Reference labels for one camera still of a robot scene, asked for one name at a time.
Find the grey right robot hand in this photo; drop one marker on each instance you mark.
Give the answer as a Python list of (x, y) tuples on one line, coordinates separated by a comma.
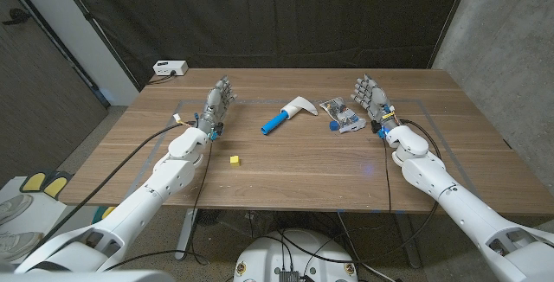
[(375, 100)]

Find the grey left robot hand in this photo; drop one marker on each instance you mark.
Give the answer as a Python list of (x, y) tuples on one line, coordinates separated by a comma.
[(214, 104)]

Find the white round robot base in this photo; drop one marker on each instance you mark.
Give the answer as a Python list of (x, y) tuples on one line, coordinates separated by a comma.
[(298, 247)]

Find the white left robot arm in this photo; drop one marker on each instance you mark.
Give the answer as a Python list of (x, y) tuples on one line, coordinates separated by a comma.
[(164, 178)]

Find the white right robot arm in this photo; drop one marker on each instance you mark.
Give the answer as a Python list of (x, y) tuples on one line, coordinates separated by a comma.
[(433, 174)]

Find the small yellow block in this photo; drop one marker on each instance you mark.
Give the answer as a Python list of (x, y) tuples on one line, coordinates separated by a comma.
[(234, 160)]

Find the clear plastic parts bag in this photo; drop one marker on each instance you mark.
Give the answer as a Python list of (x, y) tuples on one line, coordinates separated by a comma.
[(344, 113)]

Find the white power strip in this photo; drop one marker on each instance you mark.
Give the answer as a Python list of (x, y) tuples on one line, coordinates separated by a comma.
[(171, 66)]

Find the black backdrop curtain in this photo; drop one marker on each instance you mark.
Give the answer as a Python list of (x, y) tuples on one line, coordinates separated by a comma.
[(281, 14)]

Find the white table leg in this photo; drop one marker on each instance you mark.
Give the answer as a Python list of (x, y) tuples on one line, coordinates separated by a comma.
[(186, 234)]

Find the grey table leg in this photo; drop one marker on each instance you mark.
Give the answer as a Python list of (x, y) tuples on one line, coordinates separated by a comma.
[(409, 241)]

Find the teal yellow colourful object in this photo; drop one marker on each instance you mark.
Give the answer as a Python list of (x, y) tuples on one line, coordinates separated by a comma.
[(101, 214)]

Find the yellow black foot pad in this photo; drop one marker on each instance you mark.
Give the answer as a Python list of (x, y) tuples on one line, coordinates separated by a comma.
[(34, 181), (56, 185)]

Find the white low platform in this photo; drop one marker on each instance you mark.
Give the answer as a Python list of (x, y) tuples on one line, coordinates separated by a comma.
[(39, 217)]

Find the grey sneaker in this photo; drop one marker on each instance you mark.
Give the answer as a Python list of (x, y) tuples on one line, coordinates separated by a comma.
[(13, 207), (17, 245)]

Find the black wall hook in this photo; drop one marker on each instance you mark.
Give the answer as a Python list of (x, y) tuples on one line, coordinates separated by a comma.
[(16, 14)]

